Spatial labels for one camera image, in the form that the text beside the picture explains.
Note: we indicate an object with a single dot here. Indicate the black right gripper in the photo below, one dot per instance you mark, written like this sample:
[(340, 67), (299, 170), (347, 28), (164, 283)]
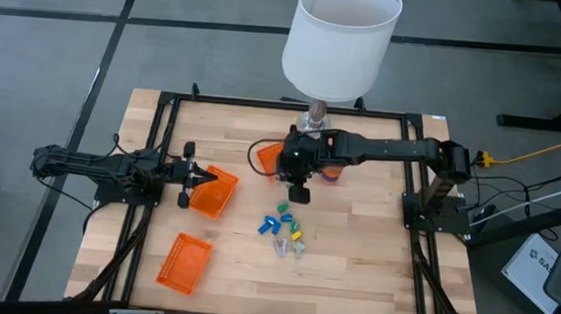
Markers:
[(299, 194)]

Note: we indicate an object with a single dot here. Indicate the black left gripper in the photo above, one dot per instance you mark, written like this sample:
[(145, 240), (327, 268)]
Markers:
[(186, 172)]

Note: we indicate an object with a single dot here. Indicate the orange plastic basket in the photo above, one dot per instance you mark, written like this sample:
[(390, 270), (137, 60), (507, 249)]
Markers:
[(269, 157), (213, 194), (185, 264)]

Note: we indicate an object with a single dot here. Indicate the green tape roll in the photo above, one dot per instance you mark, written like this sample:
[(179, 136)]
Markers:
[(282, 207)]

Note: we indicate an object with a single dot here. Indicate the blue mini stapler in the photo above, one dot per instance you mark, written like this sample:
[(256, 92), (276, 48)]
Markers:
[(270, 220), (264, 228), (276, 228), (286, 217)]

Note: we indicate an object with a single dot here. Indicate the green mini stapler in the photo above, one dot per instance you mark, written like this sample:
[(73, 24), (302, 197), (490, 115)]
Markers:
[(294, 225)]

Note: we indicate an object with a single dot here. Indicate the purple tape roll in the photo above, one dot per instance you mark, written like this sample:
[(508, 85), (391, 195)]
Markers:
[(329, 178)]

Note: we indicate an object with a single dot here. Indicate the orange tape roll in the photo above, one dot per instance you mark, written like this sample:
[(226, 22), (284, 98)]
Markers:
[(331, 171)]

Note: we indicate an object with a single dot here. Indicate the yellow mini stapler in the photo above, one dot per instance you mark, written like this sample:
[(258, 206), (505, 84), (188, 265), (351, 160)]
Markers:
[(296, 235)]

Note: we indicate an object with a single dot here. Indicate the lilac staple remover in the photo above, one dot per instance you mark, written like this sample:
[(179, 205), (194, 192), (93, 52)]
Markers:
[(280, 246)]

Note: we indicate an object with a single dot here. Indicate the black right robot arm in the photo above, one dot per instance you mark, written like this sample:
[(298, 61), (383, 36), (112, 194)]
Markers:
[(385, 150)]

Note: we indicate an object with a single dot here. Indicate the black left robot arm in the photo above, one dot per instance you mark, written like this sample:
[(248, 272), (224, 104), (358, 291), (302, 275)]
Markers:
[(87, 163)]

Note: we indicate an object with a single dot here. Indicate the table lamp white shade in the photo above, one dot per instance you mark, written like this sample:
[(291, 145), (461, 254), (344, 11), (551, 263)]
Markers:
[(340, 42)]

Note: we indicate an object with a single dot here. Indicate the white printed box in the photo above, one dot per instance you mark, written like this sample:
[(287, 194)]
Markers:
[(530, 273)]

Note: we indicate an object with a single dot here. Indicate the black desk legs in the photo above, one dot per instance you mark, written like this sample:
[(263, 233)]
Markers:
[(550, 124)]

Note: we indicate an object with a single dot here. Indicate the black frame clamp knob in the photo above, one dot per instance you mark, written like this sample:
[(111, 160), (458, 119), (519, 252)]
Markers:
[(360, 103), (194, 90)]

